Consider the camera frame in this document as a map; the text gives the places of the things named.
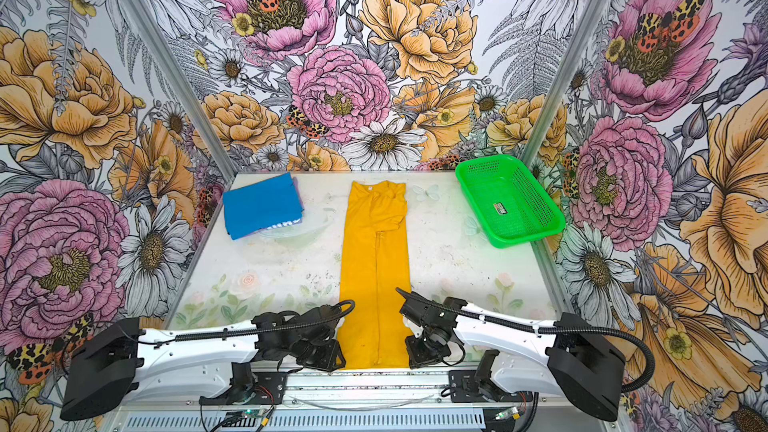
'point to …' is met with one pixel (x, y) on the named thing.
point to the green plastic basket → (505, 204)
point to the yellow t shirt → (376, 276)
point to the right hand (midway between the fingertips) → (419, 376)
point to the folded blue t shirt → (270, 204)
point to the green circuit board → (251, 413)
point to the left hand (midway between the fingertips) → (335, 372)
